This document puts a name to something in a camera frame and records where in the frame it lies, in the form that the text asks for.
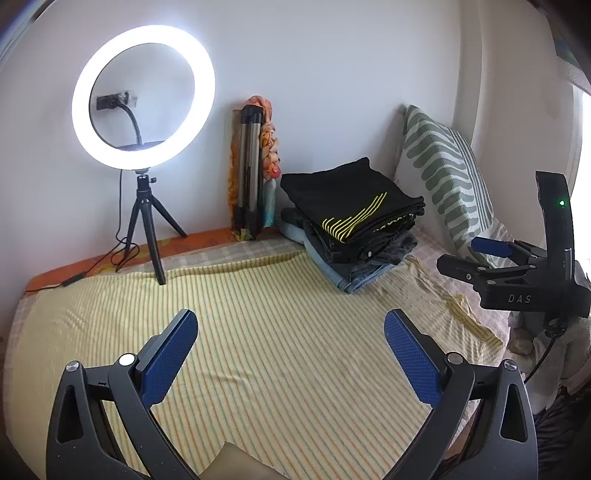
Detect black mini tripod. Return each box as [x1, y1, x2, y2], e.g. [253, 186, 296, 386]
[115, 168, 189, 286]

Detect green patterned white pillow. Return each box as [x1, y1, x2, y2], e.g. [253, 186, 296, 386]
[392, 105, 513, 268]

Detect pale checked bed sheet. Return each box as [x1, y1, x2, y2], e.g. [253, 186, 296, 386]
[9, 231, 522, 352]

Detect folded tripod with orange cloth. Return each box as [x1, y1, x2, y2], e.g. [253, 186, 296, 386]
[226, 95, 283, 241]

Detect black buttoned folded garment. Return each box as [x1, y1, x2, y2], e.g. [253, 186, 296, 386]
[302, 217, 419, 265]

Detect grey knit folded garment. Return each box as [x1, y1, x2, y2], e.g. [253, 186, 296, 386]
[383, 231, 419, 266]

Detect black ring light cable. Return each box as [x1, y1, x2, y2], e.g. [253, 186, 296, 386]
[25, 168, 139, 294]

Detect silver folded tripod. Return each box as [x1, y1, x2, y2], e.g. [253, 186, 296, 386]
[231, 105, 265, 241]

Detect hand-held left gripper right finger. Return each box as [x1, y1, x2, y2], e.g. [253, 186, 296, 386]
[384, 308, 539, 480]

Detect yellow striped blanket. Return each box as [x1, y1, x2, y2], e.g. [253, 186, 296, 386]
[7, 251, 506, 480]

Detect black pants yellow print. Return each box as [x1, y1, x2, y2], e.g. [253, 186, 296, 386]
[281, 157, 426, 244]

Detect wall power outlet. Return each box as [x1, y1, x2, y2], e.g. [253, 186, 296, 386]
[96, 91, 138, 112]

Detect blue folded jeans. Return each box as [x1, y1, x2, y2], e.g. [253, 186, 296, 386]
[281, 222, 393, 295]

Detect orange bed sheet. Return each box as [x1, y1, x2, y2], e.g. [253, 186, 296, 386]
[25, 226, 241, 292]

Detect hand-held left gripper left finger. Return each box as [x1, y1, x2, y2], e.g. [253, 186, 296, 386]
[44, 308, 200, 480]

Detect tan flat object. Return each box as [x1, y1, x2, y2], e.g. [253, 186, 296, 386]
[201, 440, 282, 480]

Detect person's dark striped garment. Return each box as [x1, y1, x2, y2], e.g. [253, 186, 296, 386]
[531, 392, 571, 480]

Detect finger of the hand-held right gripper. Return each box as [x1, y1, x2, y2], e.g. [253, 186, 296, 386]
[470, 236, 550, 271]
[436, 254, 532, 296]

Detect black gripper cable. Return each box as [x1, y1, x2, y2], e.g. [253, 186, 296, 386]
[524, 318, 566, 384]

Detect pale cloth pile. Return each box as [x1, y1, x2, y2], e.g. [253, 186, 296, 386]
[508, 309, 591, 416]

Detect white ring light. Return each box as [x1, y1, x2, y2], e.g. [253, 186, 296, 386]
[71, 25, 217, 169]

